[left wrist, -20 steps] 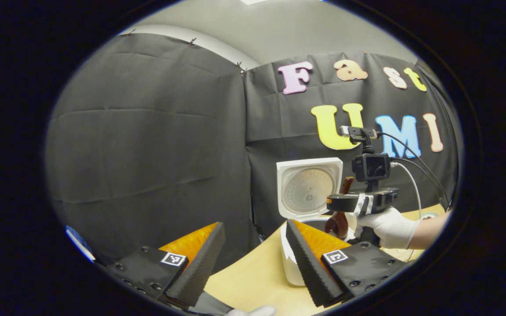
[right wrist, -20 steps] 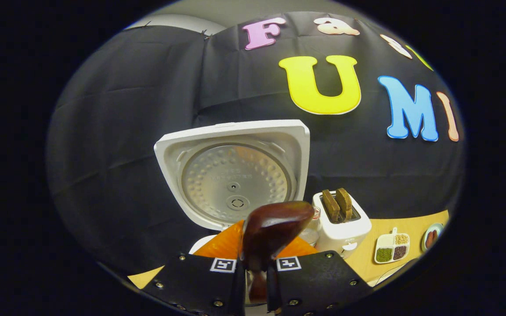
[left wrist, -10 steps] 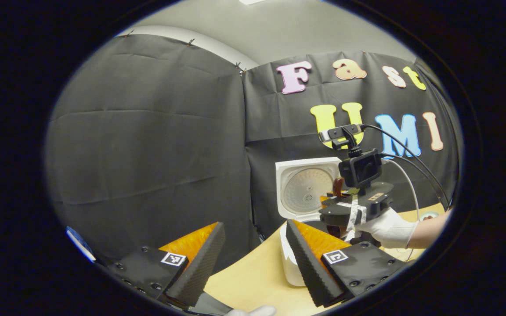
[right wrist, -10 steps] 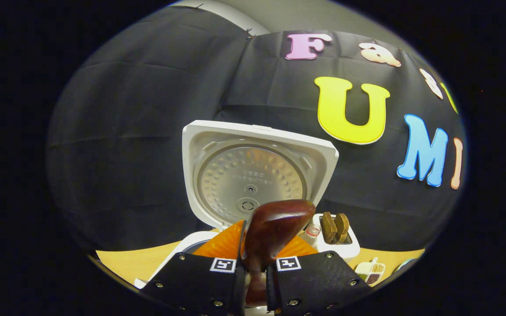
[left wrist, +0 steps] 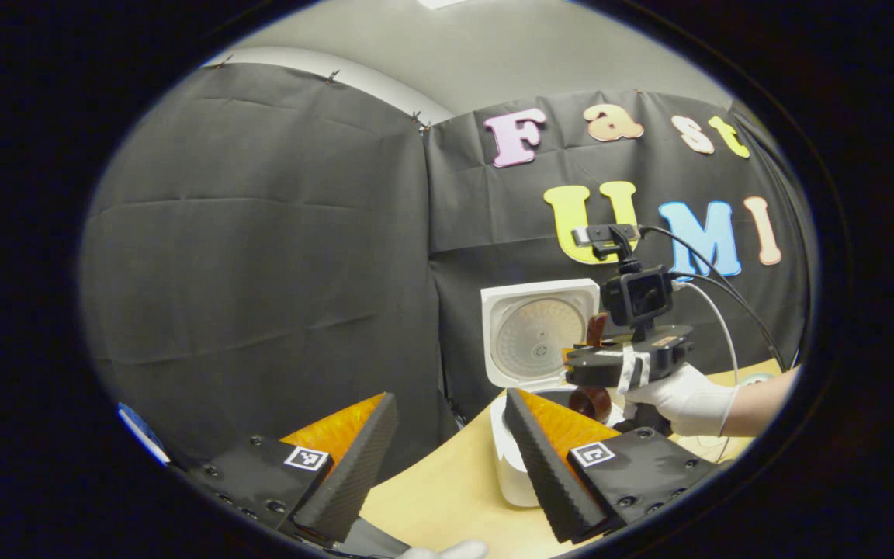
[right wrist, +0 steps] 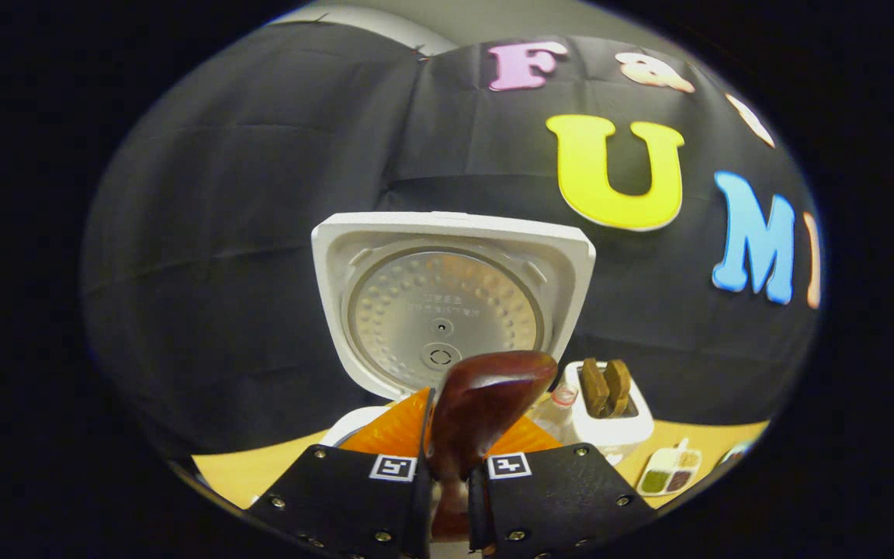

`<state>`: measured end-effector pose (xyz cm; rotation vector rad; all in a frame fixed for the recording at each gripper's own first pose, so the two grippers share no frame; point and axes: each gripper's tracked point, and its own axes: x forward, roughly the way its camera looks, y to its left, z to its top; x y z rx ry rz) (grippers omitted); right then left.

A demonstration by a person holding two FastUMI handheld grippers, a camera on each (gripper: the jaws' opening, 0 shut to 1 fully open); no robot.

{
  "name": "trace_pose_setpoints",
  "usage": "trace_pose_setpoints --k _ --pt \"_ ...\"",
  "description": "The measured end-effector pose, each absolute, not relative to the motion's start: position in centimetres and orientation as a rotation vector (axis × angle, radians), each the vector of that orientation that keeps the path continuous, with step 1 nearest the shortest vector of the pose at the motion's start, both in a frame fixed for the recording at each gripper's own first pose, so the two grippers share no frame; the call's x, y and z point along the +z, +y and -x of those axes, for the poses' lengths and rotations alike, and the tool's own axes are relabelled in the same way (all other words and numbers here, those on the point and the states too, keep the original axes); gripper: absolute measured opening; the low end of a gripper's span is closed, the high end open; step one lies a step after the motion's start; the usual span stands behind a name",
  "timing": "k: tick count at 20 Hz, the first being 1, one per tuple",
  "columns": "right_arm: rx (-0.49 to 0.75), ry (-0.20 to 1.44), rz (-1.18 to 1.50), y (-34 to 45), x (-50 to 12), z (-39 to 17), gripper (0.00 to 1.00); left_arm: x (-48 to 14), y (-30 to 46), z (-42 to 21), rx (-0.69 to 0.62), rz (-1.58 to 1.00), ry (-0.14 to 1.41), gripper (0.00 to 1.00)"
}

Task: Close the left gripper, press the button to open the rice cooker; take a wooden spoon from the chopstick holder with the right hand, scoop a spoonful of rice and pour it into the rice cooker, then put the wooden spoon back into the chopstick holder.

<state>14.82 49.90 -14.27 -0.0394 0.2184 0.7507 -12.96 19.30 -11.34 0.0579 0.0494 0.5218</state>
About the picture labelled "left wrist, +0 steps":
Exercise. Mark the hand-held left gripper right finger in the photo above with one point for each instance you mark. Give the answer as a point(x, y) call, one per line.
point(544, 473)

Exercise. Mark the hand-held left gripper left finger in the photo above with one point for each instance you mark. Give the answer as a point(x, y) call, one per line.
point(346, 481)

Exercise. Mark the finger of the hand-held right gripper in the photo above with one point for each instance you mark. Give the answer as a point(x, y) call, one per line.
point(590, 369)

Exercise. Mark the brown wooden spoon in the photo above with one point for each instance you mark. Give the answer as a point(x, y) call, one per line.
point(590, 405)

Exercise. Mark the white rice cooker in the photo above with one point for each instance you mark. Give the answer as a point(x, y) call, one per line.
point(540, 341)

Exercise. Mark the blue white object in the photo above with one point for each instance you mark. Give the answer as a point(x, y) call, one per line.
point(143, 431)

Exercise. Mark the black backdrop cloth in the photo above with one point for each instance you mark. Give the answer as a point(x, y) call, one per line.
point(261, 233)

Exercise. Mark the large ceiling light panel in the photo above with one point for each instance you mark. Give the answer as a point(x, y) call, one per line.
point(443, 3)

